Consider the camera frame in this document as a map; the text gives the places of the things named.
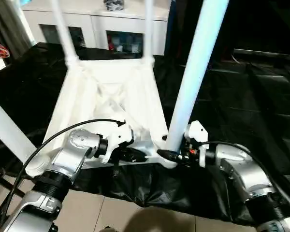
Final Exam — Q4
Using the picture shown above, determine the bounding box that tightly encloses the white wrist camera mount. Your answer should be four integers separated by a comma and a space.
184, 119, 209, 168
100, 119, 135, 164

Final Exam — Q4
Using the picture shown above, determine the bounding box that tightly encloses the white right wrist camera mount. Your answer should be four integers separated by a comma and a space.
184, 119, 209, 168

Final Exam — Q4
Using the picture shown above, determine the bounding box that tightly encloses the white plastic table leg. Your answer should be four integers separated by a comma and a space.
0, 93, 46, 177
167, 0, 231, 156
141, 0, 156, 68
50, 0, 80, 71

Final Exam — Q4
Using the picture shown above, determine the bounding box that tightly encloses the black object pile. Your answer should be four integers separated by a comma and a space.
103, 0, 126, 12

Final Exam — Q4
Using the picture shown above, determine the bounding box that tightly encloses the grey curtain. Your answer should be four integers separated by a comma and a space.
0, 0, 37, 64

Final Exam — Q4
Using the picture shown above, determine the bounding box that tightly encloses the black backdrop cloth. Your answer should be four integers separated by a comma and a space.
222, 0, 290, 50

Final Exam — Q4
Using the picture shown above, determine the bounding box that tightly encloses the blue vertical strip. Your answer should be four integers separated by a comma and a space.
165, 0, 177, 57

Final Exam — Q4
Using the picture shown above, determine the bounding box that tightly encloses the printed box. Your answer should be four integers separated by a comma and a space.
131, 38, 141, 54

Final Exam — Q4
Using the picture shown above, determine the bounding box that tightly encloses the white plastic table top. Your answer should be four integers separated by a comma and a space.
25, 56, 179, 177

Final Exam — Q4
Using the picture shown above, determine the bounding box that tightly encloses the white glass-door cabinet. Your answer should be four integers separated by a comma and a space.
21, 0, 170, 58

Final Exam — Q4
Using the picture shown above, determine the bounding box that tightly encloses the black mat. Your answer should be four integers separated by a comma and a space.
0, 41, 290, 228

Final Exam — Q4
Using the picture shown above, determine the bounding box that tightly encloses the black stand leg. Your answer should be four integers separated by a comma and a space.
0, 168, 25, 218

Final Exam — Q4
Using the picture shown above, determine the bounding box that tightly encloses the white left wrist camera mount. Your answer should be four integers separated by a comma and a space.
100, 119, 135, 164

